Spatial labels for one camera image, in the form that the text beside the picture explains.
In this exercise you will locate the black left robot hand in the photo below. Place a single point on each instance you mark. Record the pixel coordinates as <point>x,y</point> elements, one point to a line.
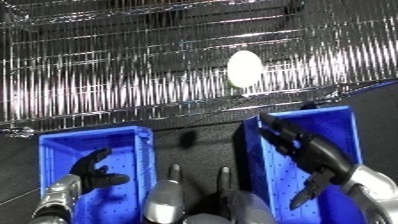
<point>92,176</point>

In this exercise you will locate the pale left robot arm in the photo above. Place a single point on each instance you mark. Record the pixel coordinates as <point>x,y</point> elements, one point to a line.
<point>56,200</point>

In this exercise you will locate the white paper cup green band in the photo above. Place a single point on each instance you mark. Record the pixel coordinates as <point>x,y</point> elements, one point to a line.
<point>244,68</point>

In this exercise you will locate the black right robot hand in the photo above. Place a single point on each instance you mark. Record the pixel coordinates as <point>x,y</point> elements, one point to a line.
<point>323,156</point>

